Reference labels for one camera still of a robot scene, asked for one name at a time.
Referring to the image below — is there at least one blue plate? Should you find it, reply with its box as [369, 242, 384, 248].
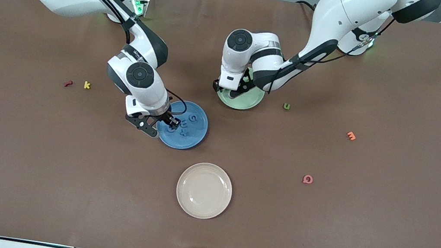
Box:
[153, 97, 211, 153]

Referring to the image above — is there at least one green plate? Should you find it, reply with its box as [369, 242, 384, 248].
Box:
[214, 64, 268, 113]

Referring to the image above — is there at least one beige plate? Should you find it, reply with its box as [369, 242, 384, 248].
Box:
[173, 159, 236, 223]

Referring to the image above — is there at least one brown table cover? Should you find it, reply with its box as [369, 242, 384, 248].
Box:
[0, 0, 441, 248]

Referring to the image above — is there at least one black left arm base cable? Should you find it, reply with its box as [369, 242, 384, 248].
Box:
[295, 0, 317, 12]

